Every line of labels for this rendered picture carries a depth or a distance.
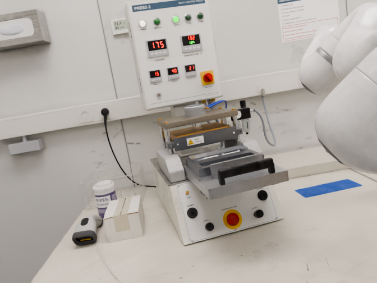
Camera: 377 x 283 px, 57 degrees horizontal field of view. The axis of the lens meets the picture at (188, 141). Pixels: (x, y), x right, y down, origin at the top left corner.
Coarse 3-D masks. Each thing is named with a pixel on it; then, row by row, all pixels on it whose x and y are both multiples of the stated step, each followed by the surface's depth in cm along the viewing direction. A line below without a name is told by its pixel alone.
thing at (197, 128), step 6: (192, 126) 130; (198, 126) 129; (204, 126) 133; (210, 126) 130; (216, 126) 128; (222, 126) 125; (228, 126) 124; (174, 132) 132; (180, 132) 129; (186, 132) 126; (192, 132) 124; (198, 132) 122
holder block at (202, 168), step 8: (240, 152) 108; (248, 152) 107; (256, 152) 105; (208, 160) 105; (216, 160) 104; (224, 160) 105; (192, 168) 104; (200, 168) 97; (208, 168) 98; (200, 176) 97
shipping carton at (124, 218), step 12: (108, 204) 130; (120, 204) 128; (132, 204) 125; (108, 216) 117; (120, 216) 117; (132, 216) 117; (144, 216) 135; (108, 228) 117; (120, 228) 117; (132, 228) 118; (108, 240) 118
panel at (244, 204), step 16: (192, 192) 111; (256, 192) 114; (208, 208) 110; (224, 208) 111; (240, 208) 111; (256, 208) 112; (272, 208) 113; (192, 224) 108; (224, 224) 109; (240, 224) 110; (256, 224) 111; (192, 240) 106
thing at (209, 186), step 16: (240, 160) 95; (256, 160) 96; (192, 176) 102; (208, 176) 97; (240, 176) 92; (256, 176) 90; (272, 176) 90; (208, 192) 87; (224, 192) 87; (240, 192) 88
